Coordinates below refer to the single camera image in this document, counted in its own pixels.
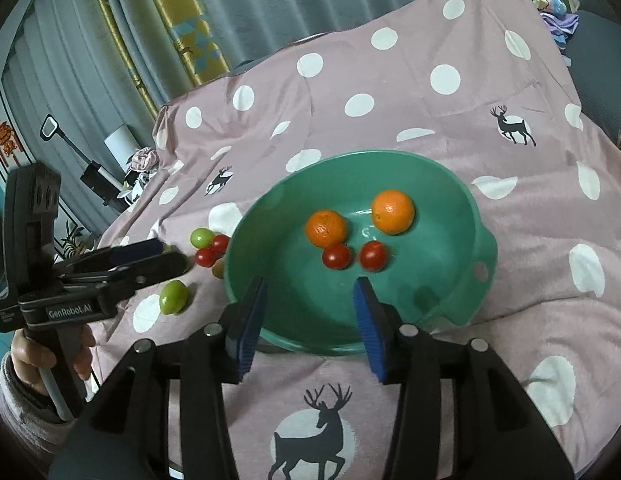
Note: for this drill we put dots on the black phone stand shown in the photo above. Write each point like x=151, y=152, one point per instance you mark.
x=50, y=127

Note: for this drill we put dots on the pink fabric flower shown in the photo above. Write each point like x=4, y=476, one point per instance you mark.
x=143, y=159

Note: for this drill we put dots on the white cylinder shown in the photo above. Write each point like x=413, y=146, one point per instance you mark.
x=121, y=142

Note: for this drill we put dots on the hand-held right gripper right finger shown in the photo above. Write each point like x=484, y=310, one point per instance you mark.
x=369, y=332

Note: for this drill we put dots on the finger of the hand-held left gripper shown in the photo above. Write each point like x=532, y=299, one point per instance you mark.
x=140, y=248
x=163, y=263

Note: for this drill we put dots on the green plastic basin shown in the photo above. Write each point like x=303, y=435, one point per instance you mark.
x=295, y=290

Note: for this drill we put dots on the pink polka dot deer blanket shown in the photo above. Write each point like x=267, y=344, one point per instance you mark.
x=390, y=110

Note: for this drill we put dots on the red knot wall ornament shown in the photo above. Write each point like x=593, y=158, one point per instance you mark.
x=4, y=140

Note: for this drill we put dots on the dark grey cushion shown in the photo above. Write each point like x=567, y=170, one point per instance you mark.
x=603, y=60

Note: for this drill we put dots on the person's left hand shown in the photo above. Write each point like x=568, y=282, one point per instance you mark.
x=26, y=357

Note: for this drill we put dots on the pale yellow cherry tomato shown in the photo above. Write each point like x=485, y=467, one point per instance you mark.
x=218, y=268

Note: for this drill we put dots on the person's left forearm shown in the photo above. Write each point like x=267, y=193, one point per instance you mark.
x=20, y=415

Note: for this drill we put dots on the red cherry tomato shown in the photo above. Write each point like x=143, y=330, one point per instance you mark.
x=221, y=243
x=205, y=256

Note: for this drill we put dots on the yellow patterned curtain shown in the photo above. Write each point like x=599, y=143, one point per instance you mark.
x=185, y=20

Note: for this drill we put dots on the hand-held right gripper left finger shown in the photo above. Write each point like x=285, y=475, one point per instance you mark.
x=246, y=330

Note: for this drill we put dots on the grey curtain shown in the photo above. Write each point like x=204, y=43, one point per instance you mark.
x=55, y=60
x=300, y=0

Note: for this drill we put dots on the potted plant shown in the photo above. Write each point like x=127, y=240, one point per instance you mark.
x=71, y=241

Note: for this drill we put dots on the orange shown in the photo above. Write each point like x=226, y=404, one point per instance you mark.
x=327, y=228
x=393, y=211

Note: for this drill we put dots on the pile of pastel clothes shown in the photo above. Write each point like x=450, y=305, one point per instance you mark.
x=553, y=12

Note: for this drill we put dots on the small green tomato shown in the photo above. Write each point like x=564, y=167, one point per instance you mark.
x=200, y=236

